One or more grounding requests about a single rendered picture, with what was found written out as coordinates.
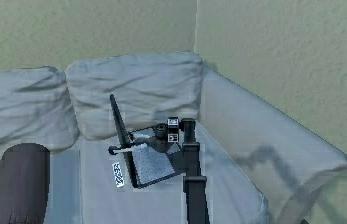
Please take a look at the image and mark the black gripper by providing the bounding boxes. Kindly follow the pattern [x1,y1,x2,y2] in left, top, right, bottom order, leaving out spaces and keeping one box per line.
[107,122,170,157]

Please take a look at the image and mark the black laptop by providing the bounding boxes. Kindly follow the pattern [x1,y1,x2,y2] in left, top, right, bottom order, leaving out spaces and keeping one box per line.
[109,93,186,190]

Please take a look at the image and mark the white black remote control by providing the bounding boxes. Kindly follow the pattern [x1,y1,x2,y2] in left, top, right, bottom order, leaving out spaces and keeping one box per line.
[111,161,126,190]

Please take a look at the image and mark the grey sofa back cushion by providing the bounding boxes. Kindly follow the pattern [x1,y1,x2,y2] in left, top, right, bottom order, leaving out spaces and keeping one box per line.
[64,50,205,141]
[0,65,81,173]

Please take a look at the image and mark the grey sofa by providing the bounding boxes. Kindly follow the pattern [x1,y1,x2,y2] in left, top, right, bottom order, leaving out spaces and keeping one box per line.
[0,50,347,224]

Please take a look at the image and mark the dark brown bolster cushion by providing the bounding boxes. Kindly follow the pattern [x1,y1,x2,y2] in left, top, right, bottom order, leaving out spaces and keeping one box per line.
[0,142,51,224]

